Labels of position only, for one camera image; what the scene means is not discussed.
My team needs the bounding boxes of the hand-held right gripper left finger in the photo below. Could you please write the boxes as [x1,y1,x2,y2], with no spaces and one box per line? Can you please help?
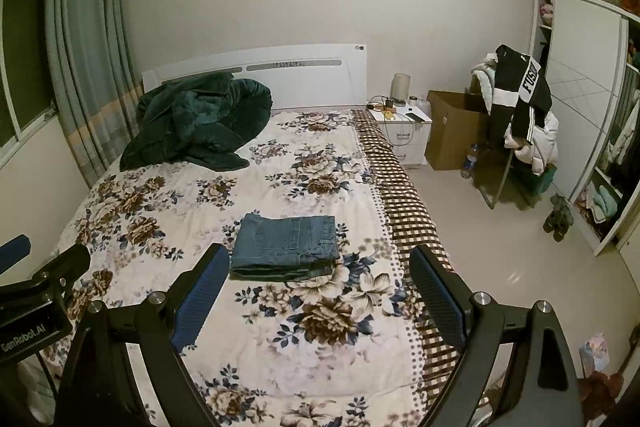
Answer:
[52,243,231,427]

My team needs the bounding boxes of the pink tissue pack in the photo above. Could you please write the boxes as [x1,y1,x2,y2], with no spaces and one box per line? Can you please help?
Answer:
[579,333,611,375]

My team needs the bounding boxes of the floral bed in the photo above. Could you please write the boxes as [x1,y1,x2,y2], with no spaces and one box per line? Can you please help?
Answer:
[37,109,431,427]

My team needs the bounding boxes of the metal chair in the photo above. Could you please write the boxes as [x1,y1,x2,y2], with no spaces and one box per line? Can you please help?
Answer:
[470,72,556,210]

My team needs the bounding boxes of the white wardrobe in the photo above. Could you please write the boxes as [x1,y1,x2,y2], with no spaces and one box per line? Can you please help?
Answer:
[530,0,640,258]

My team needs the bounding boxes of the dark green blanket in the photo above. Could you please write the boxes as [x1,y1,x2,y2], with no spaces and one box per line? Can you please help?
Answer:
[119,73,273,172]

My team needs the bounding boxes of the window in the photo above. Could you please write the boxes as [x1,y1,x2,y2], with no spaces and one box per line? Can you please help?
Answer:
[0,0,58,168]

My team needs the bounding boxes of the blue denim pants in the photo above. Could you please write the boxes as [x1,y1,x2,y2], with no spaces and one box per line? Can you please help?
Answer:
[231,213,342,275]

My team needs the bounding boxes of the large cardboard box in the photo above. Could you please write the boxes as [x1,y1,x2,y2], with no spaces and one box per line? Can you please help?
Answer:
[425,90,493,172]

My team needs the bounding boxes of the black and white jacket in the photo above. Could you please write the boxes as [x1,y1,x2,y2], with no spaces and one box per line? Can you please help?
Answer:
[487,44,552,142]

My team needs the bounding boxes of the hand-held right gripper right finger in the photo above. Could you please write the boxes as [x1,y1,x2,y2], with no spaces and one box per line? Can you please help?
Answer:
[409,244,586,427]

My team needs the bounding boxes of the pair of green slippers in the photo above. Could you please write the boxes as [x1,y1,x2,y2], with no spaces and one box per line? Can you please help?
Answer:
[542,194,575,242]

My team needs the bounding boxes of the grey green curtain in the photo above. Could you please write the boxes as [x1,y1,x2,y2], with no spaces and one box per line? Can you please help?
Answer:
[45,0,146,188]

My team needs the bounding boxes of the plastic water bottle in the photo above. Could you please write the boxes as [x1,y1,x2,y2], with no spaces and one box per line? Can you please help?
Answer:
[460,143,480,180]

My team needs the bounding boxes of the white nightstand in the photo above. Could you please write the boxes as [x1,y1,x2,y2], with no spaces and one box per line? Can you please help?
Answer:
[367,99,433,168]

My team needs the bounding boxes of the brown crumpled cloth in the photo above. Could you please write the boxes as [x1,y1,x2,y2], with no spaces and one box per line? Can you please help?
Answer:
[575,372,627,427]

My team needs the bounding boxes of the white table lamp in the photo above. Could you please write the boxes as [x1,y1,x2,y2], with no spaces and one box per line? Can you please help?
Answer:
[391,73,412,104]

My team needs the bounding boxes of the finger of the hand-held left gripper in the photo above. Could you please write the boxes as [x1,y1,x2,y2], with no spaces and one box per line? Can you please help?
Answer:
[30,243,92,294]
[0,234,31,275]

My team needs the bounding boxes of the green storage box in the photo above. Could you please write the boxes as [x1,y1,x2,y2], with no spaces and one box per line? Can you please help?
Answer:
[520,162,557,196]

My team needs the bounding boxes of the white bed headboard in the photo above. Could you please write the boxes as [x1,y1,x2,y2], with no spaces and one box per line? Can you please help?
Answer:
[141,44,368,112]

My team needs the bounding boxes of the brown checked bed sheet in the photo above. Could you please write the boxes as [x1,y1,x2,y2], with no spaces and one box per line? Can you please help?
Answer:
[350,109,476,408]

